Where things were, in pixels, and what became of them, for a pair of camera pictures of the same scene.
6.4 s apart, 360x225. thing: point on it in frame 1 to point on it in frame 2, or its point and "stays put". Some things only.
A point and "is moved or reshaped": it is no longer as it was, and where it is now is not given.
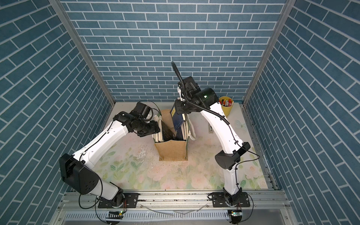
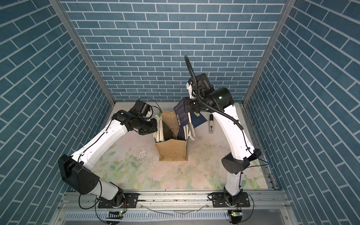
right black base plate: (218, 200) stays put
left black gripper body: (148, 128) stays put
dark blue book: (177, 118) is moved or reshaped
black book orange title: (167, 134) stays put
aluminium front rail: (169, 207) stays put
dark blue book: (184, 127) to (197, 118)
